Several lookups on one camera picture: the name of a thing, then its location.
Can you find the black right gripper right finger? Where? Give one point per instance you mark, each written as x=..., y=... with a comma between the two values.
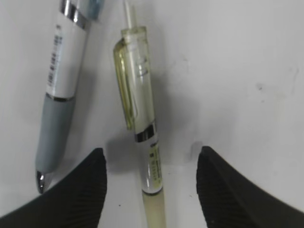
x=230, y=200

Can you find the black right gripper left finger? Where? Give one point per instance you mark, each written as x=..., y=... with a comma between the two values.
x=76, y=201

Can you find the cream green pen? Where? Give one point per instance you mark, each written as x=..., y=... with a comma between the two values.
x=133, y=72

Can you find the blue clip grey pen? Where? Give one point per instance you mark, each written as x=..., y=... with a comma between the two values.
x=72, y=26

